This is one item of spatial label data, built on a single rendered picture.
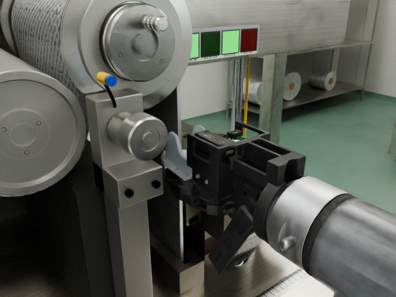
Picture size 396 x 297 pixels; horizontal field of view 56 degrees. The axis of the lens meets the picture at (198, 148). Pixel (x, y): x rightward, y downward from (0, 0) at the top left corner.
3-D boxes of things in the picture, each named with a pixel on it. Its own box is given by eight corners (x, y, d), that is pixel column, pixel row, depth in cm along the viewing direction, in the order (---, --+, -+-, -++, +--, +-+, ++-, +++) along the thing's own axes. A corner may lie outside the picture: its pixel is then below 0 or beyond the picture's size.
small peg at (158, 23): (154, 30, 34) (157, 14, 33) (139, 27, 36) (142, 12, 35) (167, 33, 34) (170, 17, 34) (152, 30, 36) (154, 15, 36)
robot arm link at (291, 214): (349, 253, 35) (291, 292, 30) (309, 229, 38) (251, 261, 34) (363, 181, 32) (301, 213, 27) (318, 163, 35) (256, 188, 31)
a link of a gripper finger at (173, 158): (163, 118, 48) (208, 139, 42) (165, 159, 51) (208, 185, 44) (142, 123, 47) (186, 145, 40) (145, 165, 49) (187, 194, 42)
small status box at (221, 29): (176, 64, 80) (175, 30, 78) (174, 63, 81) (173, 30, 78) (258, 53, 94) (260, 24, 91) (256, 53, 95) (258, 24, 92)
